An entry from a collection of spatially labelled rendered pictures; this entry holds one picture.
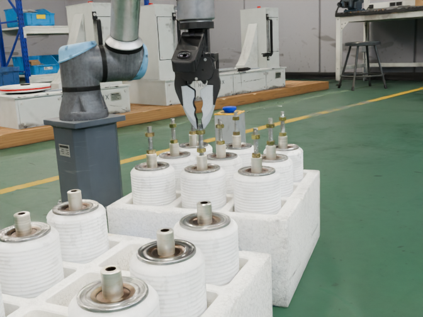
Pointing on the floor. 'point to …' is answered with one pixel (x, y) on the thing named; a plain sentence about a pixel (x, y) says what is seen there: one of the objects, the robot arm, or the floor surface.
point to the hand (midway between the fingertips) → (199, 122)
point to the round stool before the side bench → (367, 63)
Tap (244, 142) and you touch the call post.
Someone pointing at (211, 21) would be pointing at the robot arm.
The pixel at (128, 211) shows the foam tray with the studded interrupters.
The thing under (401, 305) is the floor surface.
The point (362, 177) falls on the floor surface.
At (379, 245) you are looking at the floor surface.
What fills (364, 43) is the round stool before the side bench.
